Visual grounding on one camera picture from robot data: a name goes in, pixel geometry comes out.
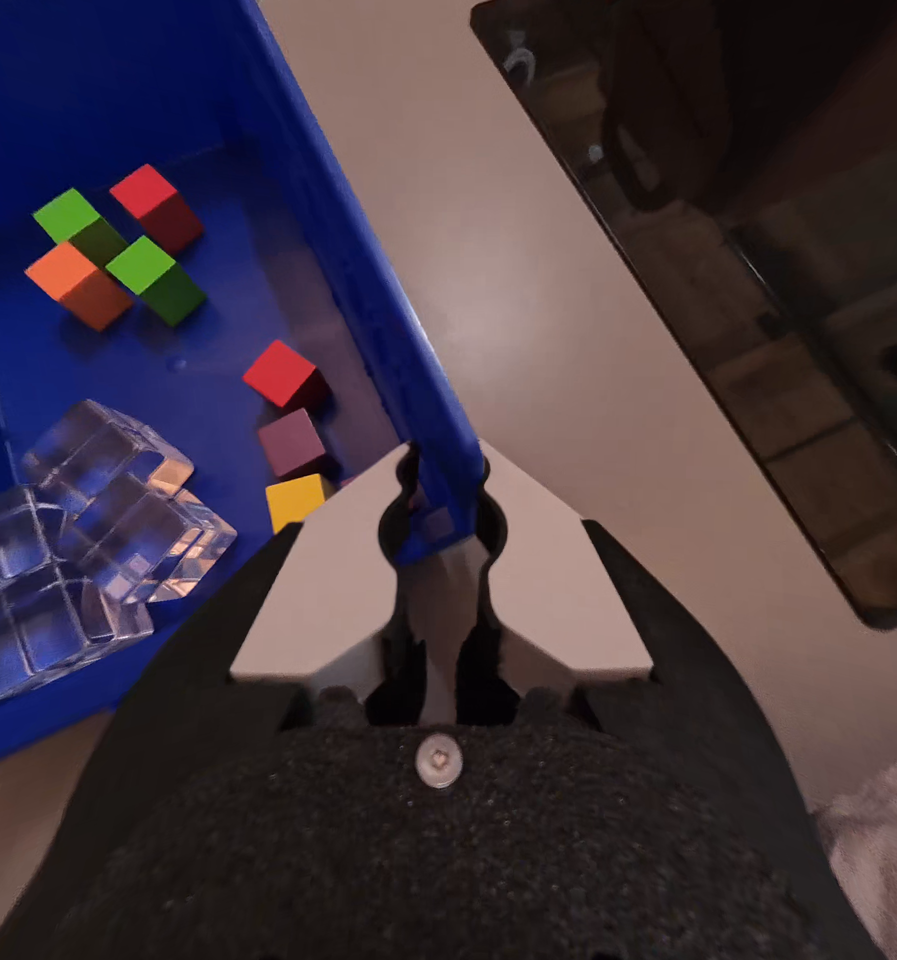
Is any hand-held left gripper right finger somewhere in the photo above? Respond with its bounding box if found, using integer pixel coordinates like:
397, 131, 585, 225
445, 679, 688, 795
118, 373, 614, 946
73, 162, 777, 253
456, 439, 655, 699

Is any grey-topped wooden desk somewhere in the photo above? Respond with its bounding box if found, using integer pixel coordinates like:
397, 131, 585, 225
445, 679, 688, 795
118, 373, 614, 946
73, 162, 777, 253
0, 0, 897, 960

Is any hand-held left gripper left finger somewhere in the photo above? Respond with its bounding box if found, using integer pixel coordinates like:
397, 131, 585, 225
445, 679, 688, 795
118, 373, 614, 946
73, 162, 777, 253
228, 441, 429, 706

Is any white fuzzy cloth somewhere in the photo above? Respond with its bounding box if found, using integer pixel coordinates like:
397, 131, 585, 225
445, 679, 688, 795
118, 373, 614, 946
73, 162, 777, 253
814, 748, 897, 960

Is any green wooden cube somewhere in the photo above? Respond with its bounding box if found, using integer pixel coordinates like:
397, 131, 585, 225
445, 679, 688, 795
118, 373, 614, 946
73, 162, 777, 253
105, 234, 208, 329
31, 186, 129, 265

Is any black glossy board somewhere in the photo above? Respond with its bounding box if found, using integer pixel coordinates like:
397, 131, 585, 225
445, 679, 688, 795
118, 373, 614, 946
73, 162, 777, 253
468, 0, 897, 631

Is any red wooden cube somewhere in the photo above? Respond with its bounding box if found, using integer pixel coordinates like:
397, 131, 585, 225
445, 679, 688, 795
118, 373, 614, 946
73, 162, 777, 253
241, 339, 329, 411
108, 162, 205, 255

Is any clear acrylic cube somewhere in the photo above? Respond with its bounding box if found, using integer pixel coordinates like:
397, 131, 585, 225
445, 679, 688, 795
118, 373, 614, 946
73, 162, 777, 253
19, 398, 195, 513
0, 483, 69, 603
0, 576, 156, 704
57, 471, 239, 606

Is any purple wooden cube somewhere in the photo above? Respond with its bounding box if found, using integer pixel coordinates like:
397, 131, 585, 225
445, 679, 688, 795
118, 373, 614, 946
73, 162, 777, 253
257, 407, 329, 482

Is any yellow wooden cube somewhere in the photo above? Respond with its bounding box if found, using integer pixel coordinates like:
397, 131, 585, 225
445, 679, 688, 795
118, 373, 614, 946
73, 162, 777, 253
264, 471, 335, 536

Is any orange wooden cube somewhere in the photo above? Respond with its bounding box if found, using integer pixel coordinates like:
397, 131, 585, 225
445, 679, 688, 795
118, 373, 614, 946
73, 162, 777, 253
24, 240, 135, 333

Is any blue plastic bin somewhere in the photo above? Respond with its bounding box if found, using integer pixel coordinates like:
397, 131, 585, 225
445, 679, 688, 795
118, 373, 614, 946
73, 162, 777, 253
0, 0, 489, 775

